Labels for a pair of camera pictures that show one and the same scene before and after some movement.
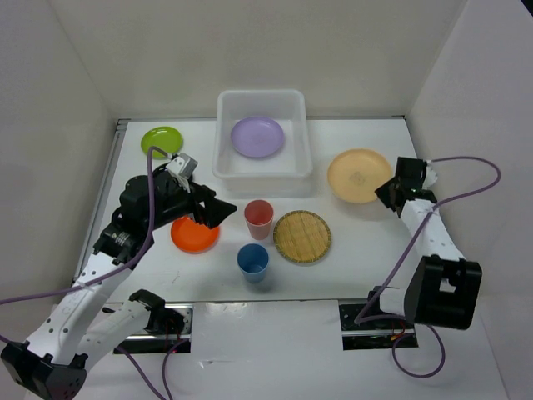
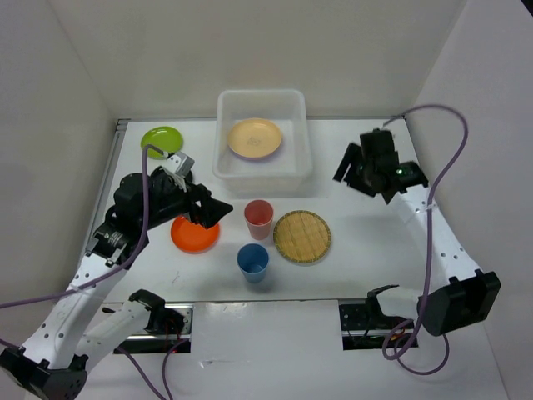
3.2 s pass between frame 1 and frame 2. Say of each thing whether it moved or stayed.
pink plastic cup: stayed
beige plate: moved
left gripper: stayed
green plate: stayed
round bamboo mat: stayed
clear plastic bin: stayed
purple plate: moved
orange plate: stayed
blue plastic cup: stayed
